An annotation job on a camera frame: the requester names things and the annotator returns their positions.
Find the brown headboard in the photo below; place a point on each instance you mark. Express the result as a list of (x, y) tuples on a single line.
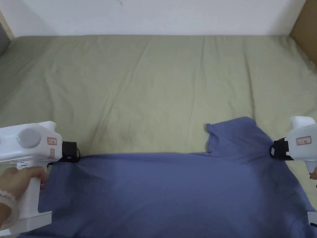
[(305, 27)]

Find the person's left hand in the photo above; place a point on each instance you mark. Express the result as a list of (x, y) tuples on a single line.
[(19, 179)]

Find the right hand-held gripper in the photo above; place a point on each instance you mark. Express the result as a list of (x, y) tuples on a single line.
[(303, 148)]

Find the person's right hand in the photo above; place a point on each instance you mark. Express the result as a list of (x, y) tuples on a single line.
[(314, 174)]

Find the blue shirt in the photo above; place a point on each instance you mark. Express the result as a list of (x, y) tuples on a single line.
[(158, 193)]

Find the bed with pale green sheet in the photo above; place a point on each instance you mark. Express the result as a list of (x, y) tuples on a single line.
[(148, 86)]

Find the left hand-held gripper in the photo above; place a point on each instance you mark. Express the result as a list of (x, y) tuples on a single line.
[(29, 151)]

